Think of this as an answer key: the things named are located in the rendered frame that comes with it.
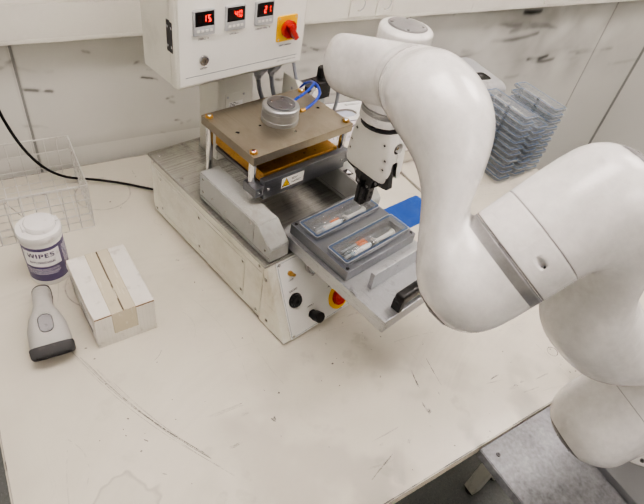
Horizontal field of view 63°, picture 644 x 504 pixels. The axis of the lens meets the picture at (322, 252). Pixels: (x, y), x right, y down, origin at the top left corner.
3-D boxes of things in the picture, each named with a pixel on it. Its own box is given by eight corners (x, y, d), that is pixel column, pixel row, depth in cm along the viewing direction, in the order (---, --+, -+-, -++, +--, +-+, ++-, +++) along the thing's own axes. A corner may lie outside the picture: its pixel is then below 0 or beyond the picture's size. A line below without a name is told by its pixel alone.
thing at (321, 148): (215, 149, 115) (215, 110, 108) (292, 124, 127) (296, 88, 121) (263, 190, 107) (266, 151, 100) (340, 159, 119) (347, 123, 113)
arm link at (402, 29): (356, 110, 84) (412, 121, 84) (374, 27, 75) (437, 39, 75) (358, 87, 90) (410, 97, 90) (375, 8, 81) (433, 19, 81)
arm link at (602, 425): (711, 423, 80) (724, 411, 61) (600, 478, 85) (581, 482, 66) (655, 356, 87) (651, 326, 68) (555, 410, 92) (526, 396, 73)
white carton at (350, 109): (297, 126, 171) (300, 105, 166) (357, 118, 180) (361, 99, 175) (313, 146, 163) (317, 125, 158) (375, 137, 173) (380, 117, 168)
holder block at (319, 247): (289, 232, 106) (291, 223, 104) (357, 200, 117) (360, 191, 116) (345, 281, 98) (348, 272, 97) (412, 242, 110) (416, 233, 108)
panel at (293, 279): (290, 340, 113) (274, 264, 105) (382, 282, 130) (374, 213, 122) (296, 343, 112) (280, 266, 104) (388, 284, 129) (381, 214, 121)
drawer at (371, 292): (278, 243, 109) (282, 214, 104) (352, 207, 121) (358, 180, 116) (380, 335, 95) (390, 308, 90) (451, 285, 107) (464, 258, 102)
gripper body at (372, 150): (420, 124, 88) (403, 178, 96) (378, 97, 93) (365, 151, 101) (390, 135, 84) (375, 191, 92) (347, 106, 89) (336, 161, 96)
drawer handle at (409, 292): (389, 307, 95) (395, 292, 93) (439, 273, 104) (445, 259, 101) (398, 313, 94) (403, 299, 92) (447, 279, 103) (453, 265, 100)
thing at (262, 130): (185, 138, 116) (183, 83, 107) (291, 106, 134) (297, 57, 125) (251, 196, 105) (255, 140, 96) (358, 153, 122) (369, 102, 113)
